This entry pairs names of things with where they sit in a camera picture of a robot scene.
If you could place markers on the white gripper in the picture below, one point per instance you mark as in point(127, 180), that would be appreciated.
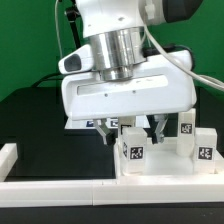
point(157, 87)

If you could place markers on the white square tabletop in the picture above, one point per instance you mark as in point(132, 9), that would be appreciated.
point(162, 159)

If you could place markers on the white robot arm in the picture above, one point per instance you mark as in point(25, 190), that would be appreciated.
point(112, 76)

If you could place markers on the white U-shaped obstacle fence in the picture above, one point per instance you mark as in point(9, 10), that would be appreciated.
point(122, 190)

